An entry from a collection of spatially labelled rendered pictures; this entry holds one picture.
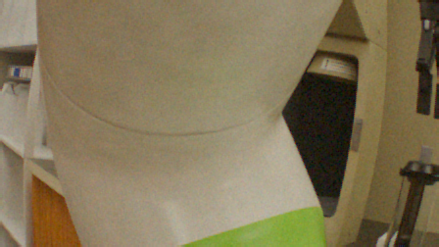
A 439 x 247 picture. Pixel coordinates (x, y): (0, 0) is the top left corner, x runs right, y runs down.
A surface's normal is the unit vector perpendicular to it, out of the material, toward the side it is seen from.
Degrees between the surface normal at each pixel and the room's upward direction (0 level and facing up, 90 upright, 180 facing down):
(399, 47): 90
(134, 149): 147
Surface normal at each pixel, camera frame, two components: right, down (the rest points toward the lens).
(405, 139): -0.69, -0.07
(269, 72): 0.46, 0.82
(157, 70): -0.06, 0.87
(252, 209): 0.32, -0.50
